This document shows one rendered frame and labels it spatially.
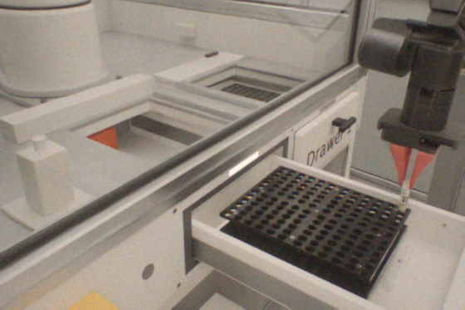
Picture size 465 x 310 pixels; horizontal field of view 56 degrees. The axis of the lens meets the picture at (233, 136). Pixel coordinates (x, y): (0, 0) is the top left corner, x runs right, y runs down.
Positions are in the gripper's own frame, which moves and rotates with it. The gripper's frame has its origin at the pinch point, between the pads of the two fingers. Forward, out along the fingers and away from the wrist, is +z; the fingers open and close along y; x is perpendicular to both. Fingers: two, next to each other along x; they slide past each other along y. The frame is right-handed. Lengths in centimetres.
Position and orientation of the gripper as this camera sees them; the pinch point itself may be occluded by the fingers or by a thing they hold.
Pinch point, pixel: (407, 181)
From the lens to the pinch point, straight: 67.0
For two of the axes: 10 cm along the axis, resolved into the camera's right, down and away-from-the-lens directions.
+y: -8.3, -2.7, 4.9
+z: -0.4, 9.0, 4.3
